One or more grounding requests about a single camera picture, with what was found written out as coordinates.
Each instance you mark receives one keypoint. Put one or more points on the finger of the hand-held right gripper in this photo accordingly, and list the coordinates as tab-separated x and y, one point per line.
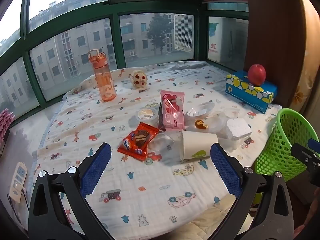
314	144
300	152

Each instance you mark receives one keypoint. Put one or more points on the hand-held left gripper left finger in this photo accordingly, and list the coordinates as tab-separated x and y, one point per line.
96	170

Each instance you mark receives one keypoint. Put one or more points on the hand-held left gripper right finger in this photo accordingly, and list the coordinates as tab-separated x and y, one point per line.
225	170

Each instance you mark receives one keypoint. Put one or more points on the green plastic mesh basket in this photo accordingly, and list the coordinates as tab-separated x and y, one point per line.
275	155

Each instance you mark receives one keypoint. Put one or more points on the white paper cup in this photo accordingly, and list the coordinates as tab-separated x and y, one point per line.
197	145

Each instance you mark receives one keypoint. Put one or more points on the white styrofoam block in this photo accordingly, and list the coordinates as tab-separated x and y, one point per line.
237	128

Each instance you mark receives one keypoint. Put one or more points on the orange snack packet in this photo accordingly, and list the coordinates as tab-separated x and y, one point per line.
136	140

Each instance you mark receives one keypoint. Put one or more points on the golden wrapper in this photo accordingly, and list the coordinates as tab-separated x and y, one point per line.
201	124

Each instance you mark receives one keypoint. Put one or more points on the clear plastic cup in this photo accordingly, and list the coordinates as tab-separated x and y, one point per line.
162	145

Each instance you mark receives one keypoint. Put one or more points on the white pudding cup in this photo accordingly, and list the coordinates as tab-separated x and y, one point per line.
146	115

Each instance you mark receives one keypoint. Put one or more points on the pink snack packet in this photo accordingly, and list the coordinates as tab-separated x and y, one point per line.
172	112

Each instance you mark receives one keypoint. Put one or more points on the clear plastic container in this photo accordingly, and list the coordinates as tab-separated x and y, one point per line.
217	123

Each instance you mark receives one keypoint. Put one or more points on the printed blanket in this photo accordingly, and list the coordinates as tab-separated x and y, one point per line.
150	180

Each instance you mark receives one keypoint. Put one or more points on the cream quilted bedding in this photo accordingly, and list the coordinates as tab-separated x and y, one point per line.
207	225

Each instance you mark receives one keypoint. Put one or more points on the floral beige curtain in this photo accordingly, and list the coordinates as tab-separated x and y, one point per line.
307	80

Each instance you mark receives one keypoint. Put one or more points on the clear container with white lid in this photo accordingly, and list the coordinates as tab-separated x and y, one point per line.
200	110

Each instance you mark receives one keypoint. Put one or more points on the blue patterned cardboard box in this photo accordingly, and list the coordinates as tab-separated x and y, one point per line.
260	97

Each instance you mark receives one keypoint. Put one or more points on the white power strip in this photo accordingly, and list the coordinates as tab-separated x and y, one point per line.
18	180

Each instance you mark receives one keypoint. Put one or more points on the dark snack packet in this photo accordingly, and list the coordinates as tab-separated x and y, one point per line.
160	120

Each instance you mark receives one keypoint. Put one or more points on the orange water bottle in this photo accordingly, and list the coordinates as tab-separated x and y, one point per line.
105	85

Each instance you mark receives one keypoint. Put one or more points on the red apple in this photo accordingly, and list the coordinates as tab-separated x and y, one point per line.
257	75

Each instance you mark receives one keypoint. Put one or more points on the round cream plush toy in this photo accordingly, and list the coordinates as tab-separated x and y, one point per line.
138	78

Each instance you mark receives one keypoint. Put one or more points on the pink patterned cloth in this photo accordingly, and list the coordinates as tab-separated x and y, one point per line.
5	122

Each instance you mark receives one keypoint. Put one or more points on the brown wooden panel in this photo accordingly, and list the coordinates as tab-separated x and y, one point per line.
275	30

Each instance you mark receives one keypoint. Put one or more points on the green window frame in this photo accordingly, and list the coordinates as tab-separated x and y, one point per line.
113	42

